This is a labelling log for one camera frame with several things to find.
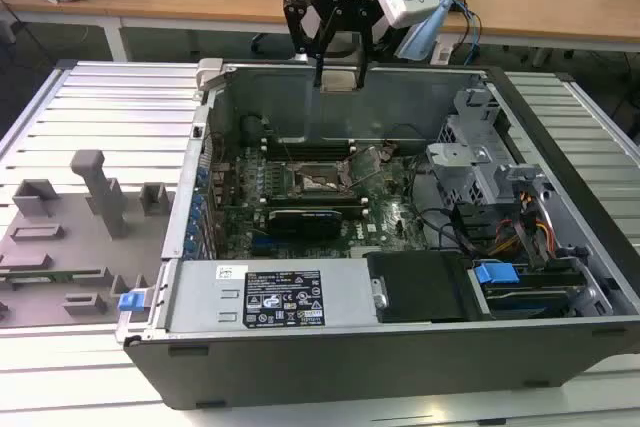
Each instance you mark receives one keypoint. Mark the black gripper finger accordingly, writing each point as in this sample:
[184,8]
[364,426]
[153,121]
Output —
[295,22]
[366,37]

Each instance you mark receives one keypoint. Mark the silver square CPU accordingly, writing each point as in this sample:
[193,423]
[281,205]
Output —
[340,82]

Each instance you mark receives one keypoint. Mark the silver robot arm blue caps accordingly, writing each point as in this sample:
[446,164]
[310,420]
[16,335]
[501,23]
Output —
[425,32]

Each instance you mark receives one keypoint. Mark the black RAM slot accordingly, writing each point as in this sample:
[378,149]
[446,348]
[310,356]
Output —
[355,207]
[310,152]
[310,145]
[320,199]

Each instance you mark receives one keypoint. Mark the CPU socket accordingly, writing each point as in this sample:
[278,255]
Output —
[312,179]

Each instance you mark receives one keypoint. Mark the white power adapter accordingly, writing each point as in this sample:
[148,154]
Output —
[441,53]

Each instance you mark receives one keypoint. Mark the wooden desk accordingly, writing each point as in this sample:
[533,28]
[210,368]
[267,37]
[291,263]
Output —
[200,2]

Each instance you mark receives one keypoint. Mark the grey metal drive cage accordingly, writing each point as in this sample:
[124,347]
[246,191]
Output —
[465,167]

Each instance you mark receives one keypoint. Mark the green motherboard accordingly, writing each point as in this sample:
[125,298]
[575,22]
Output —
[385,227]

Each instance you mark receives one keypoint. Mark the black graphics card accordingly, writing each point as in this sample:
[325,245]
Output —
[305,224]

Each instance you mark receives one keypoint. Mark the blue disk carrier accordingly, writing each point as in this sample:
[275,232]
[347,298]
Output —
[495,273]

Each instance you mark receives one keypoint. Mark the silver power supply unit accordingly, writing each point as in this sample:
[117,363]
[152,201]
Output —
[200,297]

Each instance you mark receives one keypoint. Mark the grey parts rack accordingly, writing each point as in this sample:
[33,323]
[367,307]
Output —
[100,247]

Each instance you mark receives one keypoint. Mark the blue case latch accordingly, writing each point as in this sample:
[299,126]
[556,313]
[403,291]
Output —
[128,302]

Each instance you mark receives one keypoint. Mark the black open PC case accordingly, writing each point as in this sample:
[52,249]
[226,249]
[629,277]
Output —
[350,372]

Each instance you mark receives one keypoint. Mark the green RAM stick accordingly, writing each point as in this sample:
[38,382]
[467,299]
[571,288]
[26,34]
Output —
[50,275]

